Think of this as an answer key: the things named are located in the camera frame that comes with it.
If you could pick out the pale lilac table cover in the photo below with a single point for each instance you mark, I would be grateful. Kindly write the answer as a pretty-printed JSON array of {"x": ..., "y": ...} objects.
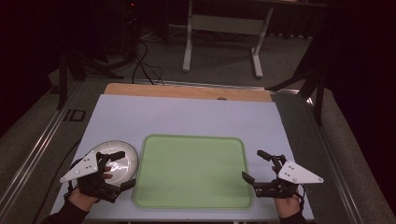
[{"x": 186, "y": 115}]

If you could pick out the person's right hand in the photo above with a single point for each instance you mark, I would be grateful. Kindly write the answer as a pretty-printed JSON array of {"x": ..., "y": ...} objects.
[{"x": 288, "y": 207}]

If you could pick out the white metal table frame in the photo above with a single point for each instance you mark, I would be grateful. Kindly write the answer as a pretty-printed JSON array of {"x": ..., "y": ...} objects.
[{"x": 225, "y": 25}]

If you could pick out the black tripod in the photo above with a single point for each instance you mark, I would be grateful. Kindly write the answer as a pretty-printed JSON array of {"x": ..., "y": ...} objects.
[{"x": 313, "y": 77}]

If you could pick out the dark equipment tower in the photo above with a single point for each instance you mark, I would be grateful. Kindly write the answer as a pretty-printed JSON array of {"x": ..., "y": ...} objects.
[{"x": 130, "y": 28}]

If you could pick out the black metal stand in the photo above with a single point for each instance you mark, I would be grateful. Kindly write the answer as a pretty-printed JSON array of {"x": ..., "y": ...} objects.
[{"x": 63, "y": 81}]

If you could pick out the white plate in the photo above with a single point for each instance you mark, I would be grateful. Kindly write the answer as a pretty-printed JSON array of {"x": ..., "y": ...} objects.
[{"x": 124, "y": 161}]

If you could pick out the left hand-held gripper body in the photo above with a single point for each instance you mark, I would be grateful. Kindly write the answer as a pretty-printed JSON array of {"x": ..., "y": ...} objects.
[{"x": 83, "y": 166}]

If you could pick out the green placemat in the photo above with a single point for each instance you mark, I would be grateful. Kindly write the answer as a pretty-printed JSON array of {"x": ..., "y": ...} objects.
[{"x": 193, "y": 172}]

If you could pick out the aluminium floor rail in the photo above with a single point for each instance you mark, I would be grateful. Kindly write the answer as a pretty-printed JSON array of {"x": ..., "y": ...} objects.
[
  {"x": 337, "y": 168},
  {"x": 37, "y": 146}
]

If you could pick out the person's left hand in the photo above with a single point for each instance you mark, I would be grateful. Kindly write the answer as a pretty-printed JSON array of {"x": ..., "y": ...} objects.
[{"x": 81, "y": 200}]

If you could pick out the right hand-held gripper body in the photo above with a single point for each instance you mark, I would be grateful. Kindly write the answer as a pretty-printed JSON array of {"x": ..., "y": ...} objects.
[{"x": 297, "y": 174}]

